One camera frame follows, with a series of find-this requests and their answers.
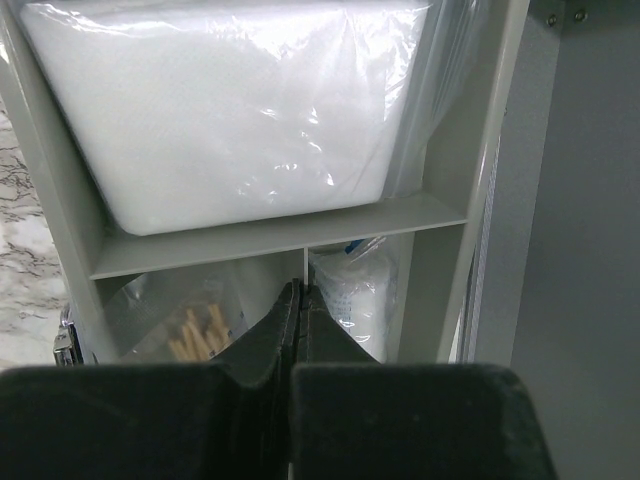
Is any grey plastic divided tray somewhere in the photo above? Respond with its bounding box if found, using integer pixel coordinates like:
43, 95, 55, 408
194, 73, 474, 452
1, 1, 529, 364

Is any gauze bandage roll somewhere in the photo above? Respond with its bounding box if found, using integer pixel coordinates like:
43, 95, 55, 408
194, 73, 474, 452
309, 236, 401, 363

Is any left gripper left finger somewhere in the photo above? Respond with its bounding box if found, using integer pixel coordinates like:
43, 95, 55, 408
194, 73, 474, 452
1, 281, 302, 479

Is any white gauze pad bag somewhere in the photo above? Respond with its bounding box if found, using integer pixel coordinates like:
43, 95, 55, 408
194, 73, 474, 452
14, 1, 490, 236

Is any cotton swabs bag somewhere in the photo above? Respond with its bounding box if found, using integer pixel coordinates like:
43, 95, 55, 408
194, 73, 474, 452
106, 266, 247, 364

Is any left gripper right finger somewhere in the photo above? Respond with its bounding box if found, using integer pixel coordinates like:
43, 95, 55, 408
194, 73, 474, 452
290, 287, 556, 479

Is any grey metal medicine case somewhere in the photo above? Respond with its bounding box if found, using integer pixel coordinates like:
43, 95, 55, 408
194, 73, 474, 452
73, 1, 639, 479

